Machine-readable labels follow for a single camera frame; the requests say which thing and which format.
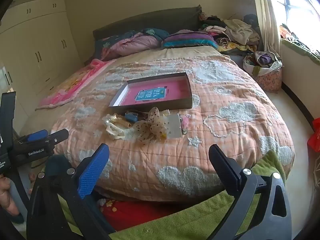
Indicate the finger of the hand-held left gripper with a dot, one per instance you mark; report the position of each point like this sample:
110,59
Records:
37,135
60,135

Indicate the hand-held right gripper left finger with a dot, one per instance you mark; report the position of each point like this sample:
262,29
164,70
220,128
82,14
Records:
92,172

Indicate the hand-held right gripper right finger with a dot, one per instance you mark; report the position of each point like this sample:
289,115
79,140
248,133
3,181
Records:
223,167

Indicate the white claw hair clip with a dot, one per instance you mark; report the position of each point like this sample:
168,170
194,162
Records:
115,131

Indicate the tan ridged hair clip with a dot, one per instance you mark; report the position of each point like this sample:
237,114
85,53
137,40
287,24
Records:
122,122

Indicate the white earring card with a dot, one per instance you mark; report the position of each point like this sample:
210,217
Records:
175,127

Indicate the dotted sheer bow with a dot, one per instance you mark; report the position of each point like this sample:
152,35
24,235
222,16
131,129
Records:
150,126

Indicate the cardboard box tray pink inside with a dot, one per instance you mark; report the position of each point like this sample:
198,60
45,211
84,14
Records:
175,90

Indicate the person's left hand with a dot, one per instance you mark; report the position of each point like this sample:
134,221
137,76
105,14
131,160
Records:
5,192

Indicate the dark teal cloth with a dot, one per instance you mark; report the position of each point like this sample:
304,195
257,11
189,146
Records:
58,162

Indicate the pink cartoon blanket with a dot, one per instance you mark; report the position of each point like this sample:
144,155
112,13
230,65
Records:
75,80

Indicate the red cloth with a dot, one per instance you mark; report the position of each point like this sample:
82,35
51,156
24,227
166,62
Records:
140,212

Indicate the blue hair clip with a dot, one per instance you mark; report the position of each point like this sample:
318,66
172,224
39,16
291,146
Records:
131,116

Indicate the green mat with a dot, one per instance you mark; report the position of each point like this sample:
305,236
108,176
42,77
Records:
175,225

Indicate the cream wardrobe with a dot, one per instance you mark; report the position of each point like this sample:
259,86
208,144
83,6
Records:
45,42

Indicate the red plastic bag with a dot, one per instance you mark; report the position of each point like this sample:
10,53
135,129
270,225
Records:
315,140

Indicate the floral fabric bag of clothes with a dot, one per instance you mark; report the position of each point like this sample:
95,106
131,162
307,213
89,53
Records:
270,80

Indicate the floral and pink duvet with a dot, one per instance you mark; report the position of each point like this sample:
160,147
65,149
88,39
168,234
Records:
135,45

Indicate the beige bed sheet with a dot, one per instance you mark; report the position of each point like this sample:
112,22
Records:
175,53

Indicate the striped pillow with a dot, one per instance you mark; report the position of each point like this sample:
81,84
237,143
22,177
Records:
190,40

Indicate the pile of clothes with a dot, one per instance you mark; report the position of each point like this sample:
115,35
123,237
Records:
240,30

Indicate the green patterned cloth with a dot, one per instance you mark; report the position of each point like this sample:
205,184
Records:
305,47

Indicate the dark grey headboard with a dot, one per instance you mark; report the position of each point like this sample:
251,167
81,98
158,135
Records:
150,20

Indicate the cream curtain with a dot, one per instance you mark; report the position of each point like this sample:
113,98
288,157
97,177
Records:
270,17

